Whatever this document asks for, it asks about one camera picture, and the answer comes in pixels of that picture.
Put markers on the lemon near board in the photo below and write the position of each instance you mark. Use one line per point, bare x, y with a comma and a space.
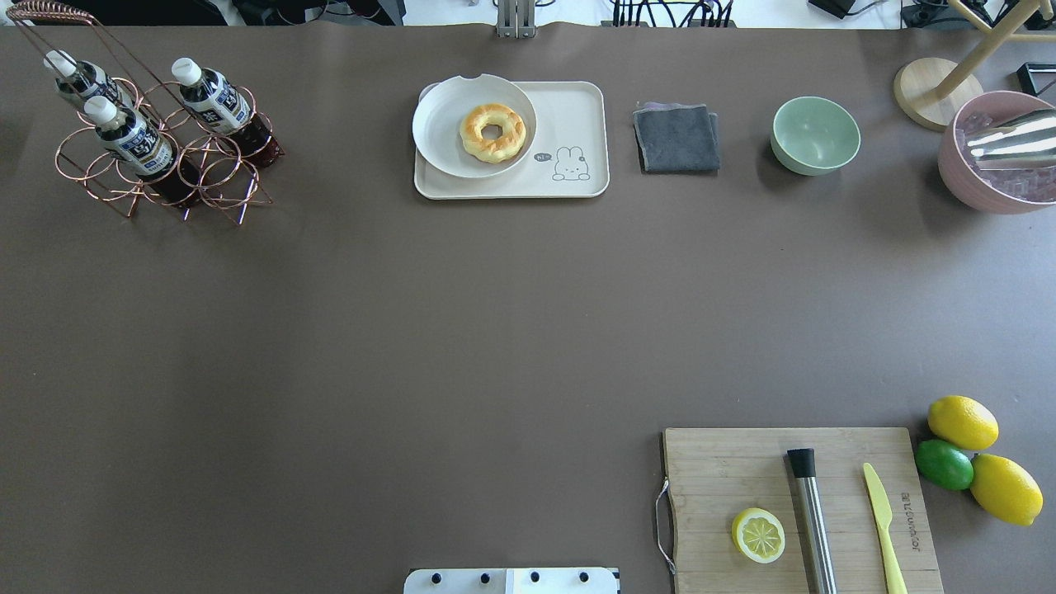
1006, 490

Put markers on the aluminium frame post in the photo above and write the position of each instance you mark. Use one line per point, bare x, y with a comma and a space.
516, 19

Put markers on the green bowl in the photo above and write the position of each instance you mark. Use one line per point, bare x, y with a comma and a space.
814, 136

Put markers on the copper wire bottle rack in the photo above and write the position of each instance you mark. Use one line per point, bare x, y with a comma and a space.
194, 139

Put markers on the tea bottle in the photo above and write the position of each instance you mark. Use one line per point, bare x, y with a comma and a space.
150, 155
77, 80
218, 105

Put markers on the wooden cutting board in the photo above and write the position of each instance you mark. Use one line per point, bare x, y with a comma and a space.
715, 473

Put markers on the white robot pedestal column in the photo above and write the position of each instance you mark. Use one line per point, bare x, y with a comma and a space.
514, 580

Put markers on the cream rabbit tray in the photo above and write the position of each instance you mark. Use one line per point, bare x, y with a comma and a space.
565, 154

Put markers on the metal ice scoop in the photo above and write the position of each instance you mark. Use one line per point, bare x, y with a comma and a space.
1024, 142

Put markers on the cream round plate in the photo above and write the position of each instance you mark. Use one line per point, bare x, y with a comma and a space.
437, 118

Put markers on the steel muddler black tip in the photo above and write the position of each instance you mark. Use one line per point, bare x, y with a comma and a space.
803, 467

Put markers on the far yellow lemon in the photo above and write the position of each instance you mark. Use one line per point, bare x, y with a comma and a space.
963, 422

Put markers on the dark grey folded cloth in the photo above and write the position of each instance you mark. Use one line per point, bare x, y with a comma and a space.
677, 138

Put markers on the yellow plastic knife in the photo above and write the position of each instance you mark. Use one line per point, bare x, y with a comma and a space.
883, 516

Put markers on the half lemon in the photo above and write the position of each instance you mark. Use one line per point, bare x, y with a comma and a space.
758, 535

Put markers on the pink bowl with ice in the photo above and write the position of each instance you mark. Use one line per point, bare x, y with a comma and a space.
1004, 193

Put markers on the yellow glazed donut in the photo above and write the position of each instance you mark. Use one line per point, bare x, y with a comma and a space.
493, 133

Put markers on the green lime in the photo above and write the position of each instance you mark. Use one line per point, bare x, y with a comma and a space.
944, 464

